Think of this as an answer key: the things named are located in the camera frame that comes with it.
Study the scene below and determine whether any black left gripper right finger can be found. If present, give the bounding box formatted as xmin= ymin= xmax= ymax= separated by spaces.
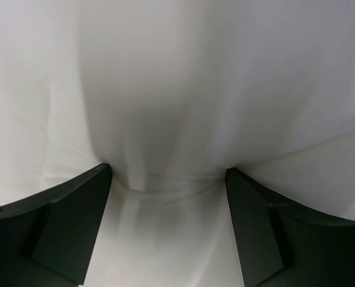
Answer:
xmin=225 ymin=168 xmax=355 ymax=286

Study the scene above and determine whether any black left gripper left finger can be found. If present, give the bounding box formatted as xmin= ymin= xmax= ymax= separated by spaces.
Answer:
xmin=0 ymin=164 xmax=113 ymax=286

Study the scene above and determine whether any white pillow with yellow edge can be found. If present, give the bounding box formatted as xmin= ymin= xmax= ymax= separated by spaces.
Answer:
xmin=0 ymin=1 xmax=355 ymax=286

